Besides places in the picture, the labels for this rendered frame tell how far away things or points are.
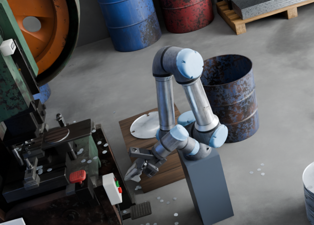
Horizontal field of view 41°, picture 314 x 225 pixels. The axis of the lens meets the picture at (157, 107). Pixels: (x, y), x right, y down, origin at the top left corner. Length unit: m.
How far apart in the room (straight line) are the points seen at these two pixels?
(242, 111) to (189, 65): 1.15
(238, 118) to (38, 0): 1.45
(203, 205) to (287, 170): 0.63
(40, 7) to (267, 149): 1.65
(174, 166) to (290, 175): 0.70
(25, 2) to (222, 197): 1.43
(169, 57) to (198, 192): 0.81
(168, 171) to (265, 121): 0.83
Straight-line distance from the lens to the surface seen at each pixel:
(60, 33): 2.22
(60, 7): 2.18
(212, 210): 2.38
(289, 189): 2.56
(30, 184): 1.97
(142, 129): 2.69
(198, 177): 2.20
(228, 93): 2.70
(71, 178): 1.82
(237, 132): 2.89
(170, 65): 1.76
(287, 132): 2.97
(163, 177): 2.71
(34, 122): 1.99
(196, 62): 1.75
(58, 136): 2.08
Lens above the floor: 1.81
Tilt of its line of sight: 31 degrees down
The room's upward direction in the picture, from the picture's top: 18 degrees counter-clockwise
